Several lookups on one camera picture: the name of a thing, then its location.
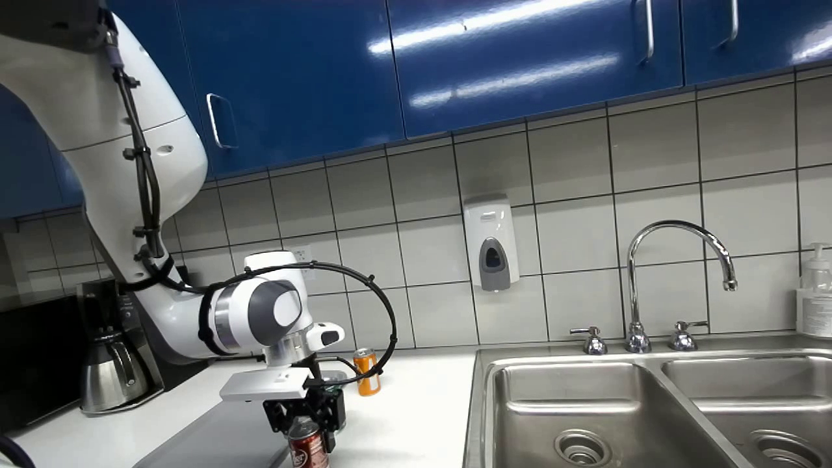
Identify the chrome gooseneck faucet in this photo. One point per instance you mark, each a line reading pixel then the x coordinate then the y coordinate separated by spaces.
pixel 637 276

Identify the orange soda can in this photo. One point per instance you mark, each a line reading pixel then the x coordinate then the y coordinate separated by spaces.
pixel 366 379

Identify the white wall soap dispenser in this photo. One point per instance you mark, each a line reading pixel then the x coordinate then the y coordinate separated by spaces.
pixel 491 247

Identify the red soda can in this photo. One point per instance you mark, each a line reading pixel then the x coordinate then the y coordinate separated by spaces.
pixel 309 453

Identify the stainless steel coffee carafe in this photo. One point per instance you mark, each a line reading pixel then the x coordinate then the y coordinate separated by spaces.
pixel 118 371

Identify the clear pump soap bottle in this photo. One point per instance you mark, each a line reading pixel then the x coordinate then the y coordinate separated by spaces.
pixel 816 299

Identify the blue glossy cabinet door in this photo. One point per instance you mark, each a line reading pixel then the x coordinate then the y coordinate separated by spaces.
pixel 535 53
pixel 763 35
pixel 26 171
pixel 301 53

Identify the grey plastic tray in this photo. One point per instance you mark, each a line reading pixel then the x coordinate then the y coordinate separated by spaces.
pixel 216 436

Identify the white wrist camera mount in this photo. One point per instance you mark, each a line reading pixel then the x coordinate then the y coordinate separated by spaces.
pixel 260 382

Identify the stainless steel double sink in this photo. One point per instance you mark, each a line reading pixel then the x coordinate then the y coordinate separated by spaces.
pixel 650 405

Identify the black microwave oven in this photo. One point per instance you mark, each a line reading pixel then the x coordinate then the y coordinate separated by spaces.
pixel 39 364

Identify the black drip coffee maker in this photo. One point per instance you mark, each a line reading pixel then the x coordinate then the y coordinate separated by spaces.
pixel 113 302

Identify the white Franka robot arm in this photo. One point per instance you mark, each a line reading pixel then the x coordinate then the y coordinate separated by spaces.
pixel 113 156

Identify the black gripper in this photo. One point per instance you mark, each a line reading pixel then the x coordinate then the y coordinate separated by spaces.
pixel 307 404

